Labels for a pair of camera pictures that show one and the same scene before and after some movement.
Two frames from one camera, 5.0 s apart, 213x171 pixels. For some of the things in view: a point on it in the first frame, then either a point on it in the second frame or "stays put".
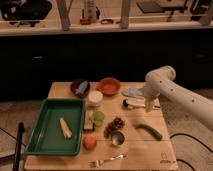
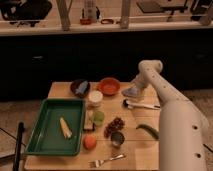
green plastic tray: (47, 137) stays put
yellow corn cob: (65, 128) stays put
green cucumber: (155, 133) stays put
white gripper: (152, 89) → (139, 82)
